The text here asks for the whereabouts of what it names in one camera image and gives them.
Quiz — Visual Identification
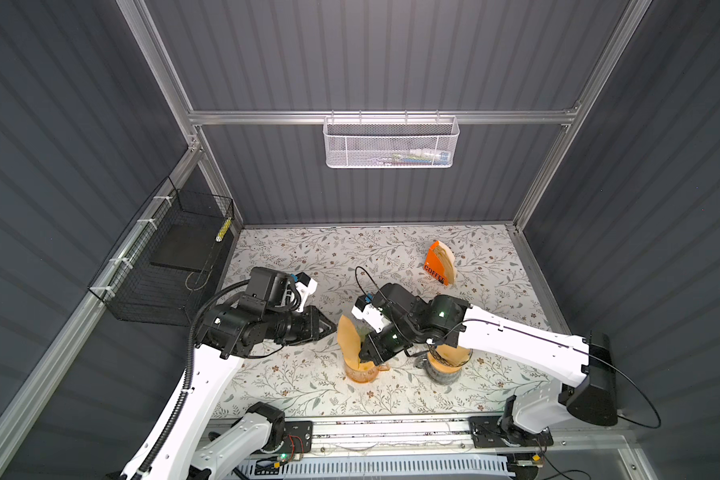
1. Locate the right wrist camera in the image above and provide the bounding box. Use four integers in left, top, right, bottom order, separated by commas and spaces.
351, 295, 391, 332

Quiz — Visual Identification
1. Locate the orange glass carafe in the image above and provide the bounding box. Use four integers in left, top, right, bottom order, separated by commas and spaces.
343, 362, 390, 384

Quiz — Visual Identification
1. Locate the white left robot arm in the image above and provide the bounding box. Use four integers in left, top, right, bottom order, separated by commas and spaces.
117, 267, 337, 479

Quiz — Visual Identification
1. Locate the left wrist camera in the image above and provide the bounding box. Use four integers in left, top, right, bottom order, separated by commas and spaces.
294, 272, 318, 313

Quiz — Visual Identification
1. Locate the white ribbed front panel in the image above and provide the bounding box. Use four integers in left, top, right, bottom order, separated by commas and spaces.
238, 454, 516, 479

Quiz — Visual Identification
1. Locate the white wire mesh basket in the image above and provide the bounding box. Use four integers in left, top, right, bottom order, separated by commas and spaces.
322, 116, 460, 169

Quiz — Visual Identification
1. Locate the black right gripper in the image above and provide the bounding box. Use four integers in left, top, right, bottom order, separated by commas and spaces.
352, 319, 415, 363

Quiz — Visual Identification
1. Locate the black wire basket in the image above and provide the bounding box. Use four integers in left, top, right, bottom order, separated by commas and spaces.
89, 181, 235, 326

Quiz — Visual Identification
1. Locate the grey glass carafe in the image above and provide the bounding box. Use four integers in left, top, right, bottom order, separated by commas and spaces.
414, 354, 462, 385

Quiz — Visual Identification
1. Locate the floral table mat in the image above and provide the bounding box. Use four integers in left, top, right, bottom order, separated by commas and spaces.
213, 225, 549, 419

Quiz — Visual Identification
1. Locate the wooden dripper ring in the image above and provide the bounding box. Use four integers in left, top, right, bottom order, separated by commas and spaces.
425, 353, 466, 374

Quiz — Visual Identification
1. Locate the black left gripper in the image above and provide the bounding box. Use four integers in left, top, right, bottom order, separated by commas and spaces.
264, 305, 336, 344

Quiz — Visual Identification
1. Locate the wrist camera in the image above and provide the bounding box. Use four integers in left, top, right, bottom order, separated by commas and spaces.
351, 295, 391, 332
294, 272, 318, 313

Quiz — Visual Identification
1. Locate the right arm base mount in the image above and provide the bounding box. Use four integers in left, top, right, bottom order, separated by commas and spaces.
467, 415, 554, 448

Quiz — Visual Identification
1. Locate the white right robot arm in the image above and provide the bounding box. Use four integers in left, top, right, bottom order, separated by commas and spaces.
352, 283, 618, 445

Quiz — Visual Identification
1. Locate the orange coffee filter box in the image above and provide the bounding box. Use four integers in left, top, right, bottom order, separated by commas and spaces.
424, 241, 457, 286

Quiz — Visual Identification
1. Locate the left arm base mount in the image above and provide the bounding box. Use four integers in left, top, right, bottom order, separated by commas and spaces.
260, 420, 314, 456

